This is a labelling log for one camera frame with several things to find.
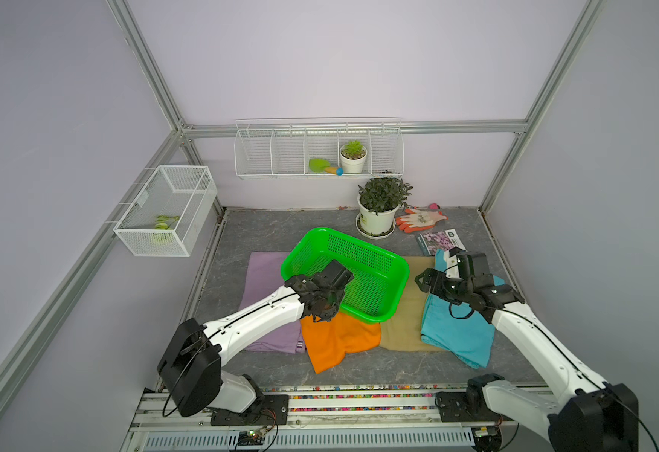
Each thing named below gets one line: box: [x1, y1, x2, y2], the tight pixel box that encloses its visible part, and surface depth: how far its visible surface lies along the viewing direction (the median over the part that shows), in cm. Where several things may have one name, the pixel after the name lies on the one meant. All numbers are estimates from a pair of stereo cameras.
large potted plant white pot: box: [354, 177, 414, 240], surface depth 104 cm
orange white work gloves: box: [395, 208, 450, 233], surface depth 118 cm
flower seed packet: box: [416, 228, 467, 257], surface depth 111 cm
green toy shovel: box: [307, 158, 345, 177], surface depth 101 cm
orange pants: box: [300, 311, 382, 374], surface depth 84 cm
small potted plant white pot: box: [338, 140, 369, 175], surface depth 93 cm
